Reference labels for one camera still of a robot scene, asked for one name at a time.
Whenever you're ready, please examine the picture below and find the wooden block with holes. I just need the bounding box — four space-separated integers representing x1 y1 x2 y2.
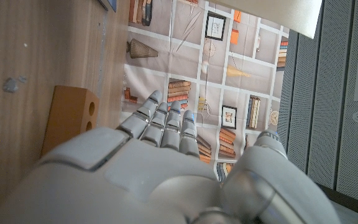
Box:
40 85 100 158

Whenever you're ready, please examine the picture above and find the blue book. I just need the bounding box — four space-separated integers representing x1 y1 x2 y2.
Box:
98 0 117 12

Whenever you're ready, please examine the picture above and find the printed bookshelf backdrop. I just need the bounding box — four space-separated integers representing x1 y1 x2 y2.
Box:
119 0 291 183

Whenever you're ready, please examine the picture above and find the cream file folder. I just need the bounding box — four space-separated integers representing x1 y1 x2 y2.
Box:
206 0 323 40

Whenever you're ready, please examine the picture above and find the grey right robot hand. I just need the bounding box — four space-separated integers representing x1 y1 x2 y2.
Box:
0 90 343 224

